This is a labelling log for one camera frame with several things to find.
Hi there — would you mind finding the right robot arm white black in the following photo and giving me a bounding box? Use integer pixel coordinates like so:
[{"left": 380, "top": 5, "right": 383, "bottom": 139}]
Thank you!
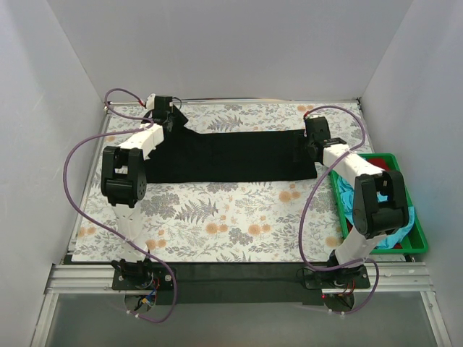
[{"left": 298, "top": 116, "right": 409, "bottom": 288}]

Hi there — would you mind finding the floral table mat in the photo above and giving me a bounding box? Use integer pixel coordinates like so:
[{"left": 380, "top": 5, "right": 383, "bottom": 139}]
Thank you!
[{"left": 72, "top": 102, "right": 376, "bottom": 264}]

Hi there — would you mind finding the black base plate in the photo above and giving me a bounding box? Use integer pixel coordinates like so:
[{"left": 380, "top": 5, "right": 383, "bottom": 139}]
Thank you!
[
  {"left": 111, "top": 259, "right": 174, "bottom": 291},
  {"left": 302, "top": 265, "right": 370, "bottom": 290}
]

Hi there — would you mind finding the black t shirt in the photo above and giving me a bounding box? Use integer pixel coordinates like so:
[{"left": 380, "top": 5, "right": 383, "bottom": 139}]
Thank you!
[{"left": 145, "top": 125, "right": 318, "bottom": 184}]

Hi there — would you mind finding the aluminium frame rail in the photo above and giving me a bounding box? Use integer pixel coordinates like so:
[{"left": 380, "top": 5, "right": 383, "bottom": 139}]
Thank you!
[{"left": 46, "top": 262, "right": 433, "bottom": 304}]

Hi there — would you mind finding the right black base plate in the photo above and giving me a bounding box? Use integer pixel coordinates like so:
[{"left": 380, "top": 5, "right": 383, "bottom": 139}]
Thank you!
[{"left": 302, "top": 265, "right": 370, "bottom": 290}]

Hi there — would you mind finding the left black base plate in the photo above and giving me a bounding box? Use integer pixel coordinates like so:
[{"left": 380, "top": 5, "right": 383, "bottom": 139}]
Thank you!
[{"left": 111, "top": 259, "right": 174, "bottom": 291}]

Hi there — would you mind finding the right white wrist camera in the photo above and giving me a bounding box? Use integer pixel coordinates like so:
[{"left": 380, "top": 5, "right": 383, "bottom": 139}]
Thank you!
[{"left": 303, "top": 113, "right": 322, "bottom": 121}]

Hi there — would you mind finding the red t shirt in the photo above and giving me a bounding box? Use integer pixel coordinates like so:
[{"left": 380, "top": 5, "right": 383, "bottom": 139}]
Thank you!
[{"left": 337, "top": 156, "right": 415, "bottom": 250}]

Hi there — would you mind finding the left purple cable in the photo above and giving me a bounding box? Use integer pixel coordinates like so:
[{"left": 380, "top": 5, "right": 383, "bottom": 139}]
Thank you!
[{"left": 63, "top": 87, "right": 179, "bottom": 323}]

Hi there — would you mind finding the cyan t shirt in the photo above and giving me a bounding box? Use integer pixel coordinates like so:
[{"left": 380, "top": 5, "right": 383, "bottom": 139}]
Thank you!
[{"left": 336, "top": 176, "right": 415, "bottom": 251}]

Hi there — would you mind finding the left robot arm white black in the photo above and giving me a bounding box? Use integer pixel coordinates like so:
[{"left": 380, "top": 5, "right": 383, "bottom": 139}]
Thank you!
[{"left": 101, "top": 94, "right": 179, "bottom": 262}]

